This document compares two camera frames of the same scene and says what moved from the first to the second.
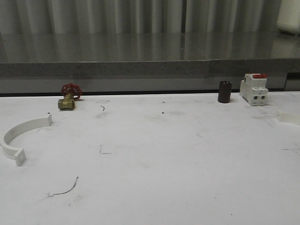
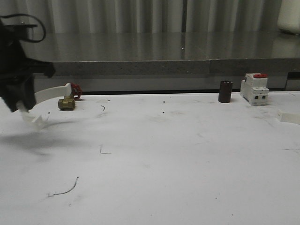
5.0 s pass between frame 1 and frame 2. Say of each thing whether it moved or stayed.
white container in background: stayed
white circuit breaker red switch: stayed
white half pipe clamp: moved
